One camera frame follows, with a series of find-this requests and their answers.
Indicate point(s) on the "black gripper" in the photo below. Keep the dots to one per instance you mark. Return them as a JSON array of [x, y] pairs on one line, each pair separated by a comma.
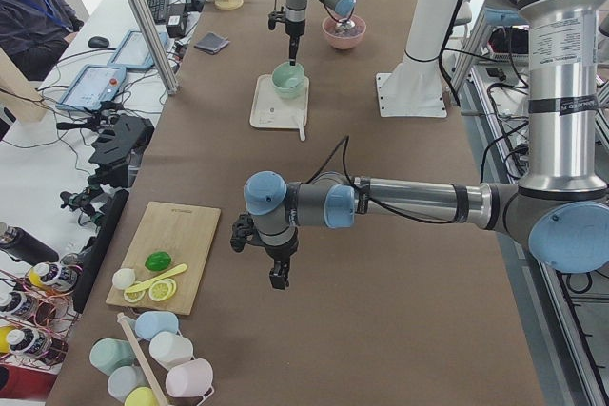
[[294, 30], [280, 255]]

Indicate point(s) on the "green bowl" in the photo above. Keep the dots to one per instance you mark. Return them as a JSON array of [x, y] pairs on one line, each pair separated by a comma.
[[286, 69], [288, 87]]

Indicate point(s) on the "green bowl on tray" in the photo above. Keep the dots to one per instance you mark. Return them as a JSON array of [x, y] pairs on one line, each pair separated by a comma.
[[288, 87]]

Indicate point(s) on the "pink bowl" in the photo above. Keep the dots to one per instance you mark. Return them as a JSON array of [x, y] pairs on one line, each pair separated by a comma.
[[343, 43]]

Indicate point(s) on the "metal ice scoop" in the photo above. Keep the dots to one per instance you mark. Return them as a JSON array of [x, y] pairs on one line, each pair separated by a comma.
[[346, 28]]

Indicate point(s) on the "cream tray with bear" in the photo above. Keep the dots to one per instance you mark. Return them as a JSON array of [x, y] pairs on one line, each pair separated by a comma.
[[270, 111]]

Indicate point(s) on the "grey folded cloth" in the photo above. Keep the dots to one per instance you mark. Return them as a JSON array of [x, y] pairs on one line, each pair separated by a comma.
[[212, 43]]

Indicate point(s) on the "bamboo cutting board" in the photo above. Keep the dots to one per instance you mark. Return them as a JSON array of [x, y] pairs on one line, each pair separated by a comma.
[[186, 233]]

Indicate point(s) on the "green lime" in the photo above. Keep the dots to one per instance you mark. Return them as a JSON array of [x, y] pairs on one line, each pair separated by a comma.
[[158, 261]]

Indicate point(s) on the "white plastic cup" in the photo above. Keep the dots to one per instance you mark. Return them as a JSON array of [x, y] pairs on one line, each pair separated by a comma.
[[170, 350]]

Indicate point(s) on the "blue plastic cup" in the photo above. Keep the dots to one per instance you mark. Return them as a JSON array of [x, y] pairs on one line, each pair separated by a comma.
[[151, 323]]

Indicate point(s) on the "pink plastic cup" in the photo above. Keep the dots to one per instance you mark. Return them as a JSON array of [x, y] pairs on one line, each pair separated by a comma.
[[191, 379]]

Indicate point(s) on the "white garlic bulb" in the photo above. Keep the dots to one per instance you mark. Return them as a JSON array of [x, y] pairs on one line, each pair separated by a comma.
[[123, 278]]

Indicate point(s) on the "teach pendant tablet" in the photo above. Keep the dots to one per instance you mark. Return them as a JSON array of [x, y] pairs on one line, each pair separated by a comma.
[[92, 86], [132, 53]]

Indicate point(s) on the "black computer mouse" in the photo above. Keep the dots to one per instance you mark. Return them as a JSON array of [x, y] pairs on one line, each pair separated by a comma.
[[96, 42]]

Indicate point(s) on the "yellow plastic cup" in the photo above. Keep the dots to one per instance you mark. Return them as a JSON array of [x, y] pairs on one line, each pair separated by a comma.
[[141, 396]]

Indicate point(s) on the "green plastic cup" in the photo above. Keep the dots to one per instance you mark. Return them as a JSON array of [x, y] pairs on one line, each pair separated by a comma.
[[109, 354]]

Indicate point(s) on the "grey plastic cup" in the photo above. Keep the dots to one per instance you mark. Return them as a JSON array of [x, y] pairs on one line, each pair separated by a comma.
[[124, 380]]

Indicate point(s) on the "seated person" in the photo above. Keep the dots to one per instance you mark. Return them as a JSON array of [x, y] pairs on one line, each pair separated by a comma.
[[36, 33]]

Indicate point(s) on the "black water bottle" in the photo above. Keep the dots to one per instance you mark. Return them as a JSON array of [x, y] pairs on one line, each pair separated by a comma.
[[22, 246]]

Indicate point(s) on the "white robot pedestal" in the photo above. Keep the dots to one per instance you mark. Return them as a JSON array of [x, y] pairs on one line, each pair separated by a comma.
[[414, 87]]

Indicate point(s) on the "white wire cup rack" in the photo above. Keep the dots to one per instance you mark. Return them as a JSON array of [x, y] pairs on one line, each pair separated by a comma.
[[187, 376]]

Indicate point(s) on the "wooden rack handle stick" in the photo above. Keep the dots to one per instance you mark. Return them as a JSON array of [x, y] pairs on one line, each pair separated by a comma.
[[155, 386]]

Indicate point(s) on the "aluminium frame post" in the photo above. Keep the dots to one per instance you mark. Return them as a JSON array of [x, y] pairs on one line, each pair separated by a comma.
[[157, 50]]

